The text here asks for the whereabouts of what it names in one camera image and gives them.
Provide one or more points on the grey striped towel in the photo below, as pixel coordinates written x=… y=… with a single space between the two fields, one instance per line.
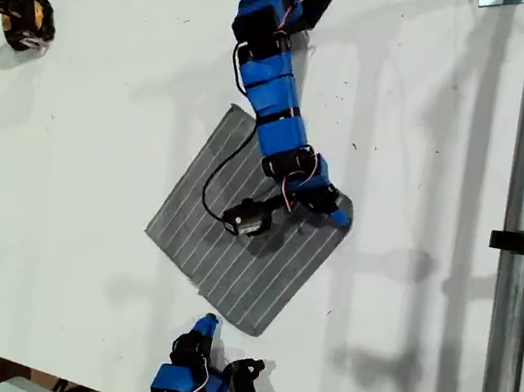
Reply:
x=212 y=248

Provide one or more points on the white plastic box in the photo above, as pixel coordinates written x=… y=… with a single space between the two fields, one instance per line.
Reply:
x=25 y=389

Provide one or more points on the black yellow clamp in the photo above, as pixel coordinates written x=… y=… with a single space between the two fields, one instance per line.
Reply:
x=24 y=19

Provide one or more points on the black camera stalk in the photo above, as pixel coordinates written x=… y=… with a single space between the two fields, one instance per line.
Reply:
x=278 y=205
x=249 y=366

